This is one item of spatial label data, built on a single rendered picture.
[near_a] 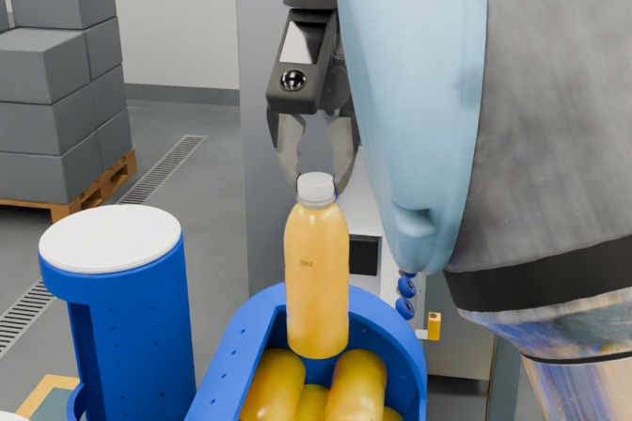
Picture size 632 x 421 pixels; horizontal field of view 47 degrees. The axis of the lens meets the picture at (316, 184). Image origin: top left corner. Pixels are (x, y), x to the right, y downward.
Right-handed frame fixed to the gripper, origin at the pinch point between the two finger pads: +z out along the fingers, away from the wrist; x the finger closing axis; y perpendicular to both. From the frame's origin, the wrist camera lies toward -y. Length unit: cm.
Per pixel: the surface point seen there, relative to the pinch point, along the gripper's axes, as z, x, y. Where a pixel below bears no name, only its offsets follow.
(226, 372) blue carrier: 20.9, 9.1, -6.6
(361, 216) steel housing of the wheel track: 49, 4, 90
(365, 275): 43, -1, 52
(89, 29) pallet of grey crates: 50, 163, 277
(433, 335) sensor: 51, -15, 46
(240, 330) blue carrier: 21.4, 9.9, 2.1
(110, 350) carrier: 56, 47, 38
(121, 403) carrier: 69, 46, 39
